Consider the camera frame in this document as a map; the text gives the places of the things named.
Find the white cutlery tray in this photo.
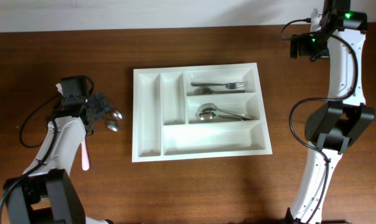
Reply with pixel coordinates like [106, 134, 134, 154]
[132, 63, 272, 162]

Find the small teaspoon lower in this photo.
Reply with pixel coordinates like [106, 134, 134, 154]
[103, 120, 119, 132]

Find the large metal spoon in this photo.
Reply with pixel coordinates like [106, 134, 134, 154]
[195, 111, 253, 121]
[198, 103, 254, 120]

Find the metal fork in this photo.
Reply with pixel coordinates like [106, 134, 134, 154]
[194, 87, 246, 95]
[190, 82, 245, 90]

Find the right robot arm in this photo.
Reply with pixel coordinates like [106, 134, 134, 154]
[281, 0, 375, 223]

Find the small teaspoon upper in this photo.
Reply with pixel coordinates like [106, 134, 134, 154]
[111, 110, 123, 120]

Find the white plastic knife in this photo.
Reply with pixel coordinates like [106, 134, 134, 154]
[81, 139, 90, 171]

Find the right black cable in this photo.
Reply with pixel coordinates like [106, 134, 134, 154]
[280, 18, 360, 224]

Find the small teaspoon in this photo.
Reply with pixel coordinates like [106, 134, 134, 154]
[103, 120, 119, 132]
[111, 110, 123, 120]

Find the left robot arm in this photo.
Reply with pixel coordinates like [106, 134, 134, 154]
[0, 92, 111, 223]

